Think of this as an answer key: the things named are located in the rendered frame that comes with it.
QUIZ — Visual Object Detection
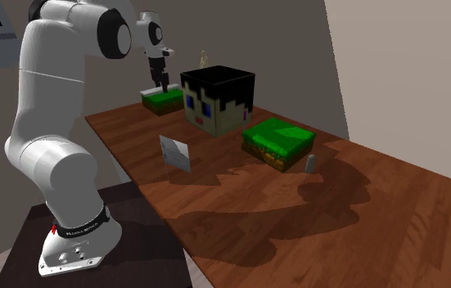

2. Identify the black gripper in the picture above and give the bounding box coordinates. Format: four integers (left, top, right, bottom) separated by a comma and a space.
147, 56, 170, 95

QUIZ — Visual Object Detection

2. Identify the snow-topped green grass block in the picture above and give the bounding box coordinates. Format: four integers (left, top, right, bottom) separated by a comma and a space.
139, 83, 186, 118

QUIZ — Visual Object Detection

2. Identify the pixel head cube black hair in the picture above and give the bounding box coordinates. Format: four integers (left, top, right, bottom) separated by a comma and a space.
179, 65, 256, 139

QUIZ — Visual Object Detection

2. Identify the grey upright flat panel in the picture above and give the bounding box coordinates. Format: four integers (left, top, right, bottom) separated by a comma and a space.
158, 134, 192, 175

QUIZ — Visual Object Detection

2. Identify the small grey capsule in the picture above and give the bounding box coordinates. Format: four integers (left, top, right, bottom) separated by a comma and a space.
304, 154, 317, 175

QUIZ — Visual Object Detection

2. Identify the dark robot stand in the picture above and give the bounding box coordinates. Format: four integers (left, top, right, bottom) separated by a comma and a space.
0, 181, 194, 288

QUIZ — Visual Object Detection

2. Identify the brown wooden table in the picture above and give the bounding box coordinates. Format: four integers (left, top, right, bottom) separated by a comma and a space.
84, 101, 451, 288

